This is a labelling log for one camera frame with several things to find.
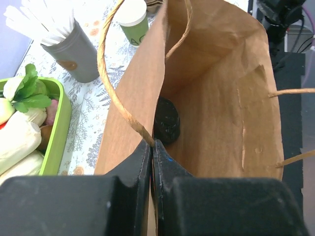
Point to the grey straw holder cup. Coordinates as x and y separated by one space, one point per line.
77 55

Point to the yellow napa cabbage toy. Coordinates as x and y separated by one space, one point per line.
29 166

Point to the white radish toy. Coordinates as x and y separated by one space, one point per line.
6 110

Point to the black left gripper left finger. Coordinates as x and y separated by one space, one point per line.
114 204

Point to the purple onion toy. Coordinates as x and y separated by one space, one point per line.
51 112

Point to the brown cardboard cup carrier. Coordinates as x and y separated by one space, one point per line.
153 5

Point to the white wrapped straws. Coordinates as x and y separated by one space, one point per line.
49 22

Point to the green plastic tray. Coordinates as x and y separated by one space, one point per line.
52 148

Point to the black coffee cup lid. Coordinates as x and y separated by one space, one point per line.
166 122

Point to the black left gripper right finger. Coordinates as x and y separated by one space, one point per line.
189 206

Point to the brown paper bag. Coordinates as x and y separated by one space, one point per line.
244 139

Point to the green napa cabbage toy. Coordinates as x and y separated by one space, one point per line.
17 140

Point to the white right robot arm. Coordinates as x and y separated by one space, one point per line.
278 16

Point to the floral table mat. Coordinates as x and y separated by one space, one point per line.
86 103

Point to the bok choy toy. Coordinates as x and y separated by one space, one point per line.
26 92

